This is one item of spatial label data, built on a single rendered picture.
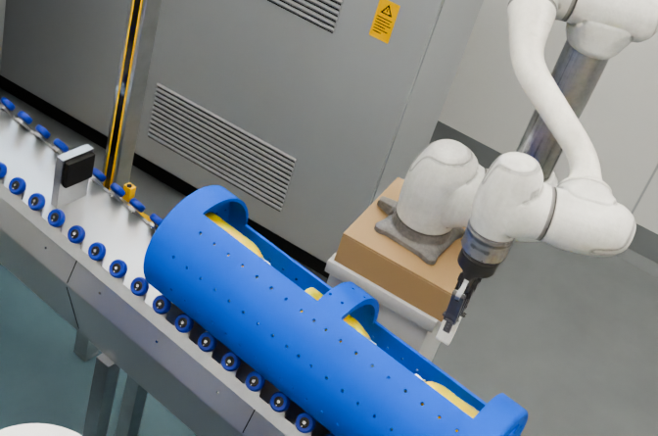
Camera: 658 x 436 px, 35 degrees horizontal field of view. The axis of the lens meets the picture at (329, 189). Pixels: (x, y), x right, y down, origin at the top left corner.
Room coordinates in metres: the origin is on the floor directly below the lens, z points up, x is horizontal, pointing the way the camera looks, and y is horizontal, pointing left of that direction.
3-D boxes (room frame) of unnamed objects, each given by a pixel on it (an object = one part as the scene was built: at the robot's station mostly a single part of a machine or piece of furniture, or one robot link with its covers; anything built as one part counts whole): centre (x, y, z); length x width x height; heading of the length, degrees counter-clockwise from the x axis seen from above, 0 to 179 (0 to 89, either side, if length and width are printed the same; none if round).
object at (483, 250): (1.59, -0.31, 1.56); 0.09 x 0.09 x 0.06
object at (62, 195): (2.08, 0.63, 1.00); 0.10 x 0.04 x 0.15; 152
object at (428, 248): (2.19, -0.24, 1.13); 0.22 x 0.18 x 0.06; 67
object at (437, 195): (2.18, -0.26, 1.27); 0.18 x 0.16 x 0.22; 93
